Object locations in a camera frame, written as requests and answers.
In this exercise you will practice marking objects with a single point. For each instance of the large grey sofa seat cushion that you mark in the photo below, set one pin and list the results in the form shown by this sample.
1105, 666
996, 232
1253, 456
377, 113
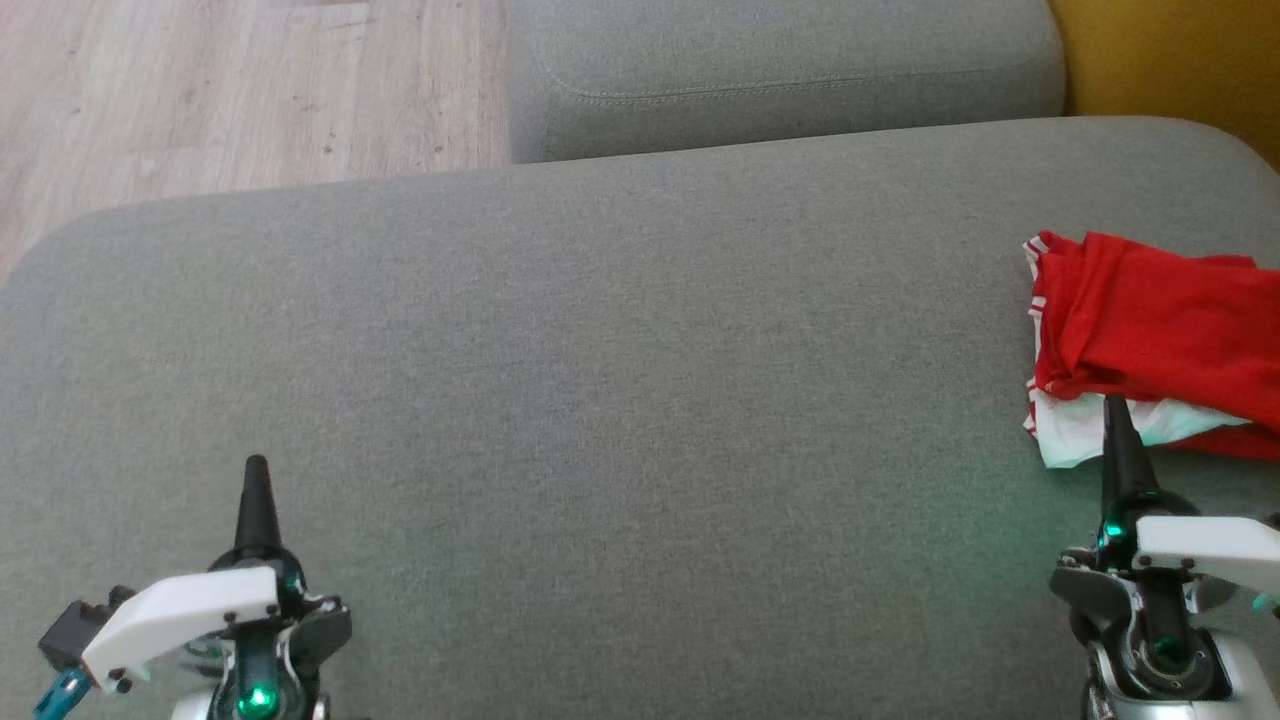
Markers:
600, 400

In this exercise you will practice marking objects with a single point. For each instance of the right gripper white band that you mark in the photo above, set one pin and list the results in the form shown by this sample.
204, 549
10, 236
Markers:
1210, 548

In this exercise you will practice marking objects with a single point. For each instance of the large yellow sofa back cushion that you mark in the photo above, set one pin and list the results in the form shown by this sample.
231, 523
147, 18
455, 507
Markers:
1180, 60

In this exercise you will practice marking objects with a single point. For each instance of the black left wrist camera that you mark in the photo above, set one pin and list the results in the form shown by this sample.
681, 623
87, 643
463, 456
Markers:
65, 635

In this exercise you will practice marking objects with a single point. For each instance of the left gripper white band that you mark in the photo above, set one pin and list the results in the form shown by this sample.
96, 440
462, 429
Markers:
180, 615

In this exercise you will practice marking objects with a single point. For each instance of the red basketball jersey white trim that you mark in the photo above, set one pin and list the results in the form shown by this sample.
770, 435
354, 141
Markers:
1150, 320

